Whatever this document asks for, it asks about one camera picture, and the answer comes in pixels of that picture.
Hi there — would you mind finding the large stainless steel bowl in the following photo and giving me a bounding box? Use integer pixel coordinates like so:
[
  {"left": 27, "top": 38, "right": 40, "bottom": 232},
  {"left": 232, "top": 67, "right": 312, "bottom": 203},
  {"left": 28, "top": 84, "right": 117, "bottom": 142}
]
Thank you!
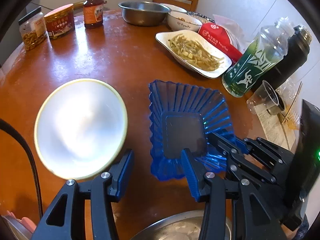
[{"left": 132, "top": 210, "right": 232, "bottom": 239}]

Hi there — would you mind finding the blue fluted plastic dish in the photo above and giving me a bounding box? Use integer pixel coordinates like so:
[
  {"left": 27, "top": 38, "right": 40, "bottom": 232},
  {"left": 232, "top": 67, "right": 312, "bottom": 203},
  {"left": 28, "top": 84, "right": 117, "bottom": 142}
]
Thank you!
[{"left": 149, "top": 80, "right": 236, "bottom": 181}]

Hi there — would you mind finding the cream bowl with handle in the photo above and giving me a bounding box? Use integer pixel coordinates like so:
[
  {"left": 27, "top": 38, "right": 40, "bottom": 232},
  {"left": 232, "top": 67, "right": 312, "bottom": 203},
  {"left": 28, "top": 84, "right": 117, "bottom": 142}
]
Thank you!
[{"left": 34, "top": 78, "right": 128, "bottom": 180}]

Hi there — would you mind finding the pink plastic plate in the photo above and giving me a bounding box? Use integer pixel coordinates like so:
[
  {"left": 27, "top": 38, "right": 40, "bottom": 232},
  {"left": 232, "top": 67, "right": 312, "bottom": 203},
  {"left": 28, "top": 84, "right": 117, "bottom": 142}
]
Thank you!
[{"left": 7, "top": 210, "right": 36, "bottom": 233}]

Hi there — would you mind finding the round steel pan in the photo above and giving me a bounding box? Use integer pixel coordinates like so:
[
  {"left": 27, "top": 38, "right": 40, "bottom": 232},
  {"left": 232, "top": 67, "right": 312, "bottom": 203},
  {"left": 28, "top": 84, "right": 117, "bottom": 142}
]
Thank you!
[{"left": 1, "top": 215, "right": 32, "bottom": 240}]

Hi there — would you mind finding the paper sheet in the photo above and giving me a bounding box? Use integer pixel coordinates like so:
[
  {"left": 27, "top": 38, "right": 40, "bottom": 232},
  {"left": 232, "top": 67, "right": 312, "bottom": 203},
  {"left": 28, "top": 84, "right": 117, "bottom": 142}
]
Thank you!
[{"left": 254, "top": 104, "right": 296, "bottom": 150}]

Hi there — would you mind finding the clear plastic cup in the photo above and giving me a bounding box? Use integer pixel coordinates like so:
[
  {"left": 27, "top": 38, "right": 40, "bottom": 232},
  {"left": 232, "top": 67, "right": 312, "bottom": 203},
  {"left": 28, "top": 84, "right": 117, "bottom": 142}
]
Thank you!
[{"left": 246, "top": 80, "right": 279, "bottom": 114}]

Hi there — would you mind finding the green drink bottle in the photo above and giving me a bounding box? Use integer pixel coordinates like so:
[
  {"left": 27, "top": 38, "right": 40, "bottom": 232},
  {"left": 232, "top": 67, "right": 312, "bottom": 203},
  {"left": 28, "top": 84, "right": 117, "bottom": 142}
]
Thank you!
[{"left": 222, "top": 17, "right": 294, "bottom": 98}]

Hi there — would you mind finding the black thermos flask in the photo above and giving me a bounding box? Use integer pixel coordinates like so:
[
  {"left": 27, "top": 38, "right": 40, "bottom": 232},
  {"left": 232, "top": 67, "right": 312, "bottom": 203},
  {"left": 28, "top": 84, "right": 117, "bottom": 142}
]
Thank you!
[{"left": 251, "top": 24, "right": 312, "bottom": 92}]

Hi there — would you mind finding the white dish with food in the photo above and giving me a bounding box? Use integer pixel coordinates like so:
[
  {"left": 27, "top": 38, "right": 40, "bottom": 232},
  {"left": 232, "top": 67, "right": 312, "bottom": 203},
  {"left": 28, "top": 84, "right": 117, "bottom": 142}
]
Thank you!
[{"left": 155, "top": 30, "right": 232, "bottom": 79}]

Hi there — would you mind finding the red tissue pack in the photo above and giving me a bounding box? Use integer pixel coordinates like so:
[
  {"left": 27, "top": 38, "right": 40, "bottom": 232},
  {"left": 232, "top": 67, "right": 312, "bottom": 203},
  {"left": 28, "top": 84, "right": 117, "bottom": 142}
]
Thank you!
[{"left": 198, "top": 22, "right": 242, "bottom": 64}]

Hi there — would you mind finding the white ceramic bowl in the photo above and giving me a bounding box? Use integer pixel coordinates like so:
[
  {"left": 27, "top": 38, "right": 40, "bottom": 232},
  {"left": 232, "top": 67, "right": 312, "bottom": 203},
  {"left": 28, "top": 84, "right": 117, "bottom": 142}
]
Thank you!
[{"left": 161, "top": 3, "right": 202, "bottom": 32}]

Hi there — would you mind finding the small steel bowl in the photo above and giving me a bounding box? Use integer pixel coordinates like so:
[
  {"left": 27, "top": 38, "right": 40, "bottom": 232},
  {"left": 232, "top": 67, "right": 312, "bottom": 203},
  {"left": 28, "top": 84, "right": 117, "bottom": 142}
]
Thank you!
[{"left": 118, "top": 1, "right": 171, "bottom": 27}]

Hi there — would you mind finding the red tin can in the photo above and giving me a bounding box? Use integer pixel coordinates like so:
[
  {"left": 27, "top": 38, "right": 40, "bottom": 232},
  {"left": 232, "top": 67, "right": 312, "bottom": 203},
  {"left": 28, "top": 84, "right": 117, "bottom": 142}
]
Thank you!
[{"left": 44, "top": 3, "right": 75, "bottom": 40}]

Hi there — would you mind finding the clear jar black lid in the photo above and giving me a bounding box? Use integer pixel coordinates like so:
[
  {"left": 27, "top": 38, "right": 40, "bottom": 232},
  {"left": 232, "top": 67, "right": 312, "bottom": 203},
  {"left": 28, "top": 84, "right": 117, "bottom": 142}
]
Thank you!
[{"left": 18, "top": 7, "right": 48, "bottom": 51}]

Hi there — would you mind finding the brown sauce bottle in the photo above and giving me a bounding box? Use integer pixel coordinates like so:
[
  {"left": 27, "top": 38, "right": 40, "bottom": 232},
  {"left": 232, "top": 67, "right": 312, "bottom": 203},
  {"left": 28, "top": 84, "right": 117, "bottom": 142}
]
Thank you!
[{"left": 83, "top": 0, "right": 104, "bottom": 28}]

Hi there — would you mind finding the black cable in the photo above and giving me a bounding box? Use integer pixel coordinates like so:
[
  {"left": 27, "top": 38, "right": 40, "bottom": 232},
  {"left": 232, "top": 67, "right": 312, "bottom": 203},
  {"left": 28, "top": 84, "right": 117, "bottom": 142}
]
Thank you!
[{"left": 0, "top": 117, "right": 45, "bottom": 221}]

